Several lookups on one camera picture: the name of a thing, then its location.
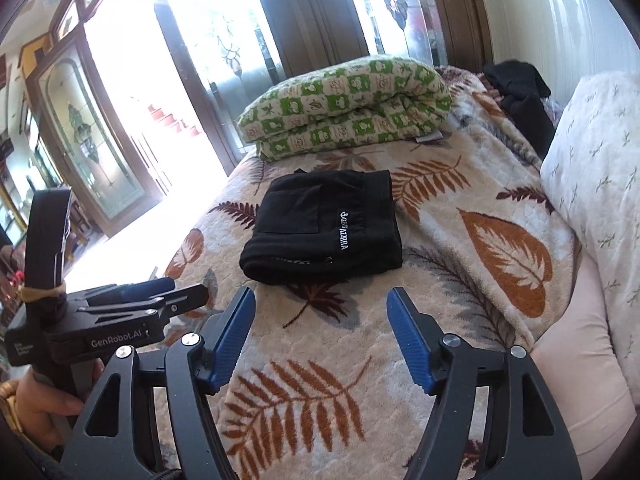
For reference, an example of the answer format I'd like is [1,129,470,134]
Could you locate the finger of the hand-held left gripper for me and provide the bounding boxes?
[82,284,210,319]
[87,277,177,302]

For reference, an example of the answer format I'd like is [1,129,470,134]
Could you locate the stained glass door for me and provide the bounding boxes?
[25,45,166,236]

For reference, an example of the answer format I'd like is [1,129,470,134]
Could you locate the white floral duvet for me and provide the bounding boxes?
[540,71,640,391]

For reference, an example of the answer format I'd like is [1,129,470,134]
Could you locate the black pants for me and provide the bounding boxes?
[239,169,404,286]

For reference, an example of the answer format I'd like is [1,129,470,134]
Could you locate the green checked folded quilt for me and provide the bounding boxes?
[236,56,452,162]

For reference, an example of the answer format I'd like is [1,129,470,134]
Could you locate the dark clothing pile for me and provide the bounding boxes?
[482,60,556,156]

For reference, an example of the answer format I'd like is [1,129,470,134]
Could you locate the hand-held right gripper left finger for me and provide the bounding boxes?
[59,286,257,480]

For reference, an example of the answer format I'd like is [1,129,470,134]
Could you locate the leaf print fleece blanket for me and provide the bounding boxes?
[150,65,583,480]

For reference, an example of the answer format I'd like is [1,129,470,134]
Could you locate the pale pink bed sheet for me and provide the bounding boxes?
[530,255,636,480]

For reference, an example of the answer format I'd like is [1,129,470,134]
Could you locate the person's left hand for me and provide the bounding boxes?
[0,367,86,453]

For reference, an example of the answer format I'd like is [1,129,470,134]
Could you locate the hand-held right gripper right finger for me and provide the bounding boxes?
[386,287,583,480]

